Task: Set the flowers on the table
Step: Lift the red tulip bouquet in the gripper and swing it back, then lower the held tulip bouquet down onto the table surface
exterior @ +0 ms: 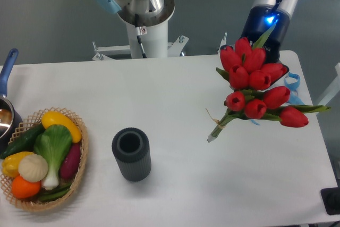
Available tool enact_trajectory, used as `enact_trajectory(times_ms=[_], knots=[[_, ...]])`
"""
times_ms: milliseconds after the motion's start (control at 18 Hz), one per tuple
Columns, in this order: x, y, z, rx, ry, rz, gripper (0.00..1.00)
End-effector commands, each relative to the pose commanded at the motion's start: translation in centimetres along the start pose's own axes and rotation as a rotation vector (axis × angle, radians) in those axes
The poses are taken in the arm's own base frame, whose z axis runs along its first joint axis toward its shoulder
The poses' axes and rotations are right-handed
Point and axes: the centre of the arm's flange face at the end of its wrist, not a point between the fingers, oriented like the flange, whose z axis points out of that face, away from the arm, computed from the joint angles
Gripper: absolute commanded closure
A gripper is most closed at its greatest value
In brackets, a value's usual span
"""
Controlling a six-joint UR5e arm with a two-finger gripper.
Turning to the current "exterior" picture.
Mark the purple sweet potato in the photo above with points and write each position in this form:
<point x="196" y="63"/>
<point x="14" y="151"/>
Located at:
<point x="71" y="163"/>

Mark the dark grey ribbed vase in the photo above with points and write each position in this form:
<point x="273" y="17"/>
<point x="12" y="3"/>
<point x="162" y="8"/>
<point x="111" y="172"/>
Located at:
<point x="131" y="149"/>

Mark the green bean pods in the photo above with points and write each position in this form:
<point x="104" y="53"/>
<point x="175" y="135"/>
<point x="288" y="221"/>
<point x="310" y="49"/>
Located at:
<point x="54" y="194"/>

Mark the green bok choy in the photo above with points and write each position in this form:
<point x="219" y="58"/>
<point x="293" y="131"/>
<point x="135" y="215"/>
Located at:
<point x="53" y="145"/>

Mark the orange fruit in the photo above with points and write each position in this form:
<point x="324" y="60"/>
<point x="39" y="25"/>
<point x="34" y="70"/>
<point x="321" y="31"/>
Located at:
<point x="22" y="189"/>

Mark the white metal frame right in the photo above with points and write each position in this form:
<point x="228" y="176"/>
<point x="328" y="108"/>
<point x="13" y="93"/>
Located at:
<point x="331" y="91"/>

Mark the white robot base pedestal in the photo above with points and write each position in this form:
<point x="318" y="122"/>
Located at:
<point x="144" y="42"/>

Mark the blue ribbon knot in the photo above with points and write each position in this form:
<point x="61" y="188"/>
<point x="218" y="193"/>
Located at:
<point x="292" y="82"/>

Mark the blue handled saucepan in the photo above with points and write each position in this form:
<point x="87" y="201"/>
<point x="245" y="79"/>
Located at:
<point x="10" y="118"/>

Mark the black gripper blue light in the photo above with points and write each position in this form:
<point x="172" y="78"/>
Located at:
<point x="259" y="20"/>

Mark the yellow bell pepper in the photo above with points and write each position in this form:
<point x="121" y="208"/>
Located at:
<point x="10" y="164"/>

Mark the red tulip bouquet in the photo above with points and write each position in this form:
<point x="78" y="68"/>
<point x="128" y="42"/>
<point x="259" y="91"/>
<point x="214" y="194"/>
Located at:
<point x="254" y="95"/>

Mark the dark green cucumber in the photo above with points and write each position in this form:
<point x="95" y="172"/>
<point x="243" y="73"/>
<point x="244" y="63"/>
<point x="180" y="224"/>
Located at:
<point x="23" y="143"/>

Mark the cream white bun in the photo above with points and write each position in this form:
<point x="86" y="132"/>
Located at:
<point x="33" y="168"/>

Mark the woven wicker basket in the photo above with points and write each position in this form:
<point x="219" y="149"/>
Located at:
<point x="33" y="205"/>

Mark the black device at edge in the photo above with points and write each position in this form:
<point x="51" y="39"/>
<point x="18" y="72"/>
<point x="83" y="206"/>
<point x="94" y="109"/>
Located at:
<point x="330" y="198"/>

